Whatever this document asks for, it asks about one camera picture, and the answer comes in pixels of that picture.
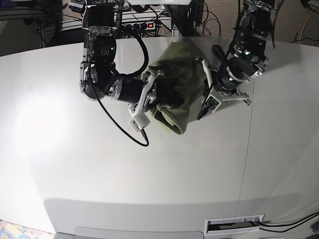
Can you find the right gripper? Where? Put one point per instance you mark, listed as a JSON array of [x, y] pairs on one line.
[[142, 94]]

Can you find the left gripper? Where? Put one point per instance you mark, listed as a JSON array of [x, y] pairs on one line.
[[223, 83]]

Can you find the green T-shirt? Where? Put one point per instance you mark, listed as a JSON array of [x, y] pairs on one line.
[[182, 83]]

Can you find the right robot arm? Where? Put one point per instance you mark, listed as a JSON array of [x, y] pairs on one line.
[[103, 23]]

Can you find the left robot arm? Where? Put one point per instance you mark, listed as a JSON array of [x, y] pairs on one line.
[[252, 29]]

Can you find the black power strip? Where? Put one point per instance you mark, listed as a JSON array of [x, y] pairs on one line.
[[148, 26]]

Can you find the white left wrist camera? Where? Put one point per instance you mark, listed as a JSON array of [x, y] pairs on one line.
[[212, 104]]

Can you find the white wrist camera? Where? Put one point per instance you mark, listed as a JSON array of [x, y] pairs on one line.
[[212, 104], [139, 122]]

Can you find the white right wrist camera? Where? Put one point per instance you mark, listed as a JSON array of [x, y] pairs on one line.
[[139, 122]]

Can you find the table cable grommet slot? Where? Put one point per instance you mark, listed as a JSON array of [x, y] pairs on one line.
[[235, 225]]

